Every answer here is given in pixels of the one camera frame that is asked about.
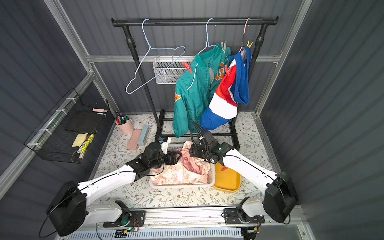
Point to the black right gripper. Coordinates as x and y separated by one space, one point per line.
202 143

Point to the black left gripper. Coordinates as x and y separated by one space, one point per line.
173 157

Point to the pink printed jacket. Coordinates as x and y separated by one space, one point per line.
183 171

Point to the green jacket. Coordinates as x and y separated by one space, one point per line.
195 89

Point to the grey clothespin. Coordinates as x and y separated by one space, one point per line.
224 45

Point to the blue hanger with green jacket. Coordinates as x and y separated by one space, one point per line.
207 44

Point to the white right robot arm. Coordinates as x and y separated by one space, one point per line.
280 196

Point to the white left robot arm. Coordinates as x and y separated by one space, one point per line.
71 207

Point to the white plastic basket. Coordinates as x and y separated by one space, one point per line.
211 180

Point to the yellow plastic tray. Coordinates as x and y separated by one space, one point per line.
227 181

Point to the light blue eraser block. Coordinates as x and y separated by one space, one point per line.
144 135

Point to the pink eraser block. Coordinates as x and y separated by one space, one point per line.
133 143

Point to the pink pen cup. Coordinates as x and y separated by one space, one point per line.
124 124

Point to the red white blue jacket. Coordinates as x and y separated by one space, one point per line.
232 91

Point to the red clothespin on blue jacket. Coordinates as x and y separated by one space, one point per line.
226 69

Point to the yellow sticky notes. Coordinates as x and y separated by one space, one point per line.
79 140

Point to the yellow clothespin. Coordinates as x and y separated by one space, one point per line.
249 44

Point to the black clothes rack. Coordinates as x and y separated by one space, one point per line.
126 24

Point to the silver mesh wall basket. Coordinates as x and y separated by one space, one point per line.
168 70

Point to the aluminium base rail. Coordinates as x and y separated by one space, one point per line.
180 217

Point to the pink wire hanger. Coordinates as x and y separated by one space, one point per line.
244 32

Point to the black wire wall basket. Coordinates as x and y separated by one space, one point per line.
79 114

